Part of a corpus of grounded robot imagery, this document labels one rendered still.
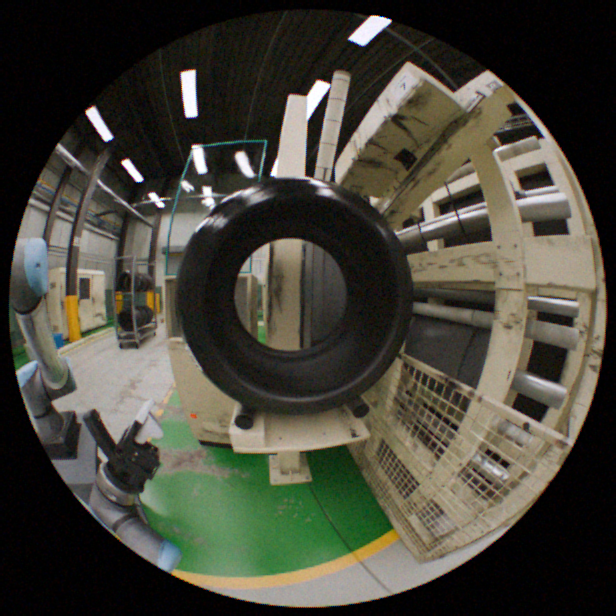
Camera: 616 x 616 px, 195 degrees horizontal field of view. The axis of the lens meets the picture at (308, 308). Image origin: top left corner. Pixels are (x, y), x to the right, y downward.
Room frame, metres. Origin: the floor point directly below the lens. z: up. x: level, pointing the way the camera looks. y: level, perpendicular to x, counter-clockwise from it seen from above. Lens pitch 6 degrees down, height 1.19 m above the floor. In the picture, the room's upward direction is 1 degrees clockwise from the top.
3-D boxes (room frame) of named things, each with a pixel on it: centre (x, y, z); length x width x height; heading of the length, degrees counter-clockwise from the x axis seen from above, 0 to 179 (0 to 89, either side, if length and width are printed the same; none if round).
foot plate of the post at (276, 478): (0.74, 0.10, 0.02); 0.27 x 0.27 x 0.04; 11
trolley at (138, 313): (2.71, 3.98, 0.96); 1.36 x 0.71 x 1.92; 22
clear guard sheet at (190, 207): (0.86, 0.57, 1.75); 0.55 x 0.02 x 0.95; 101
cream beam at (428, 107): (0.42, -0.28, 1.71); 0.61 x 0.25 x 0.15; 11
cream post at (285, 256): (0.73, 0.10, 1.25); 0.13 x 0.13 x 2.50; 11
